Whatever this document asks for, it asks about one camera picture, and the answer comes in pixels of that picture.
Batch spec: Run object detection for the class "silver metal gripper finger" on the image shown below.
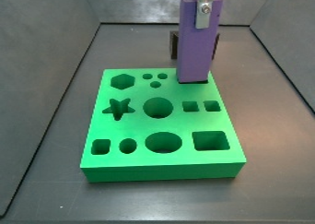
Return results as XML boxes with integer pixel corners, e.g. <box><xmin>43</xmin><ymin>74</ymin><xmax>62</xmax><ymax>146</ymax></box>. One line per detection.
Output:
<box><xmin>196</xmin><ymin>0</ymin><xmax>212</xmax><ymax>29</ymax></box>

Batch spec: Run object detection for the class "purple arch block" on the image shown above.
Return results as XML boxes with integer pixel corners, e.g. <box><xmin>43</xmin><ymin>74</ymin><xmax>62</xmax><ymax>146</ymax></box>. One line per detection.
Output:
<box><xmin>177</xmin><ymin>0</ymin><xmax>224</xmax><ymax>83</ymax></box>

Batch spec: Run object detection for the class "green shape sorter block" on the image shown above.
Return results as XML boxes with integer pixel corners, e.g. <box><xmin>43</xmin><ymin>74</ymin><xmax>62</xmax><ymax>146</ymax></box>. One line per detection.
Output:
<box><xmin>79</xmin><ymin>68</ymin><xmax>245</xmax><ymax>183</ymax></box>

